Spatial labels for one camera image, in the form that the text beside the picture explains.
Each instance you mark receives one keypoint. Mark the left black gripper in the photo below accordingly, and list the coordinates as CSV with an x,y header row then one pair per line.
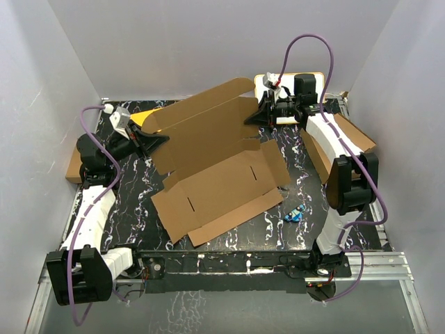
x,y
140,141

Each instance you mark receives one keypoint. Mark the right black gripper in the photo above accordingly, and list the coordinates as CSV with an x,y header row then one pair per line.
x,y
265,114

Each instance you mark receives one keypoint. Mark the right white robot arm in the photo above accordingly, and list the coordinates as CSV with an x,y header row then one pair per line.
x,y
352,182

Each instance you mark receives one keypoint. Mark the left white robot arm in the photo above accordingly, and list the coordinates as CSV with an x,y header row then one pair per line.
x,y
79,271

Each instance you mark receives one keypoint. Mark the yellow pad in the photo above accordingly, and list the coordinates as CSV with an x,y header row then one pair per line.
x,y
140,117

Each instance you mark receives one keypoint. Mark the blue toy car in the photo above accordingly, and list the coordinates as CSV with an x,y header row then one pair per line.
x,y
295,215

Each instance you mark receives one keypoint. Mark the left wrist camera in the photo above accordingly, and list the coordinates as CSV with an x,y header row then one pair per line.
x,y
119,118

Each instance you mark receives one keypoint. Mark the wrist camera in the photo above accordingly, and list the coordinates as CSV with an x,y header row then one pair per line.
x,y
119,118
271,81

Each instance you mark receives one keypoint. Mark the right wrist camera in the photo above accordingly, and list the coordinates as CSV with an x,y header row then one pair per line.
x,y
271,81

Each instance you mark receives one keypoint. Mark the white board yellow frame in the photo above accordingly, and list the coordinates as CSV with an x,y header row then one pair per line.
x,y
307,86

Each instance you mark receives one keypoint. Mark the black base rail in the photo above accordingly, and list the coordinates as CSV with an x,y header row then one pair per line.
x,y
291,271

